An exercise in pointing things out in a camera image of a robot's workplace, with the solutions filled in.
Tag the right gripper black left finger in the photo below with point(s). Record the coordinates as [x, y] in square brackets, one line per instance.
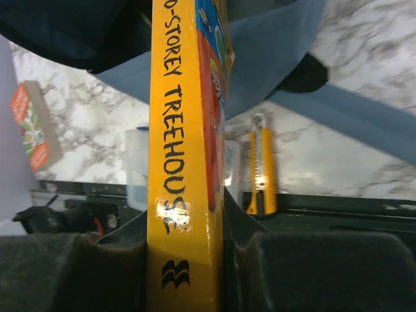
[69, 272]

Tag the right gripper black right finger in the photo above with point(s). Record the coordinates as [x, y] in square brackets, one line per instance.
[299, 270]

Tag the orange treehouse book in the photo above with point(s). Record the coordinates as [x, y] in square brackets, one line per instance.
[37, 131]

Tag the blue student backpack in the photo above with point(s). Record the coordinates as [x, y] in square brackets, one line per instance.
[111, 40]

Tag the yellow treehouse book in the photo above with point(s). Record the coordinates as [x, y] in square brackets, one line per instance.
[191, 58]

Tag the yellow utility knife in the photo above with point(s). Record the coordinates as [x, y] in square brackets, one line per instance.
[263, 202]

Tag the clear plastic screw box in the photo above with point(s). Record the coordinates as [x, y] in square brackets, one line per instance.
[136, 168]

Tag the black mounting base plate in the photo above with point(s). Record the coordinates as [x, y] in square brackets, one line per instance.
[295, 211]

